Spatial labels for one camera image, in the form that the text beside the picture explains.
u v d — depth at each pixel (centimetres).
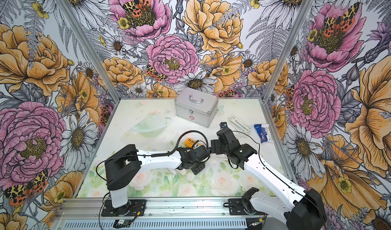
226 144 59
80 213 76
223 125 71
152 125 110
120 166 50
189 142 94
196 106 97
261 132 99
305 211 38
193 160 67
